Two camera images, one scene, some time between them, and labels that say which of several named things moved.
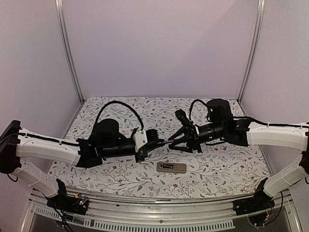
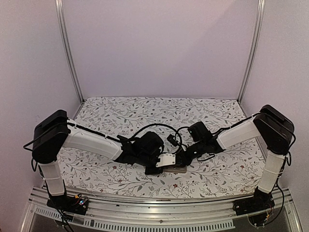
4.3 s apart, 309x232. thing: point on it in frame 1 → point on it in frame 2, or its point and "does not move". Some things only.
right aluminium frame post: (254, 49) does not move
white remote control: (173, 167) does not move
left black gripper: (143, 154) → (148, 172)
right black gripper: (192, 139) → (182, 158)
